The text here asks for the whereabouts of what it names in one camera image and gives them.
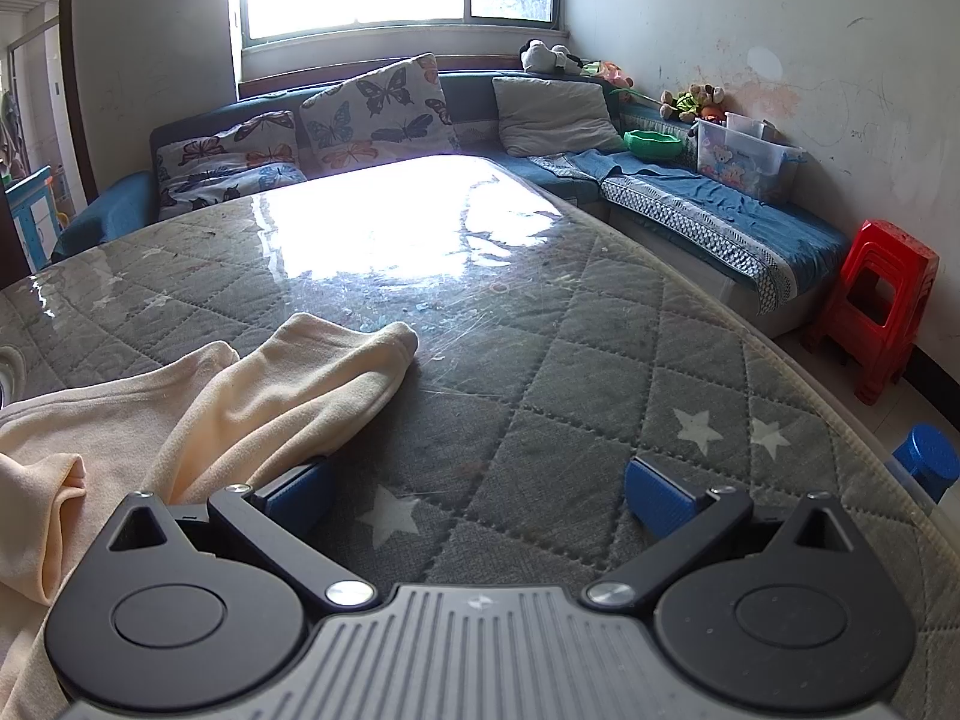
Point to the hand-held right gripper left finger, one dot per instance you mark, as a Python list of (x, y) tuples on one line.
[(304, 491)]

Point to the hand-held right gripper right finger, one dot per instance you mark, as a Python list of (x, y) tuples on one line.
[(660, 499)]

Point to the cream knit garment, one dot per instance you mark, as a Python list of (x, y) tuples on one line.
[(225, 405)]

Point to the blue plastic stool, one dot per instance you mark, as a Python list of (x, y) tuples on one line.
[(930, 457)]

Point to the blue patterned sofa cover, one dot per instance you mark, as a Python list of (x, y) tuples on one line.
[(712, 217)]

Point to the red plastic stool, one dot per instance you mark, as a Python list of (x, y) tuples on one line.
[(892, 247)]

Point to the clear plastic storage box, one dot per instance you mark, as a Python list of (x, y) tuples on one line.
[(739, 165)]

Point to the green bowl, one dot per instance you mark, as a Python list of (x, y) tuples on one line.
[(652, 144)]

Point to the large butterfly print pillow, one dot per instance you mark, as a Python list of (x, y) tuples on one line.
[(375, 120)]

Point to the small clear plastic box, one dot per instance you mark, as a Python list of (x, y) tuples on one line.
[(750, 126)]

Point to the light blue cabinet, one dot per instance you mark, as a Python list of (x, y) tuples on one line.
[(34, 217)]

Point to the grey pillow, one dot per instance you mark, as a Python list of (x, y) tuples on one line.
[(555, 116)]

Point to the brown plush toys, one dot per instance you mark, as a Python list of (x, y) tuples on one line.
[(701, 96)]

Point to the pink and green plush toy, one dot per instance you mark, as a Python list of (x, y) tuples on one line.
[(611, 75)]

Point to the blue corner sofa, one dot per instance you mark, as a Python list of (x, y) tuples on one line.
[(465, 94)]

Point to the white and black plush toy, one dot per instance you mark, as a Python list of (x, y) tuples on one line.
[(536, 56)]

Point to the dark brown door frame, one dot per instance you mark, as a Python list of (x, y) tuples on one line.
[(79, 90)]

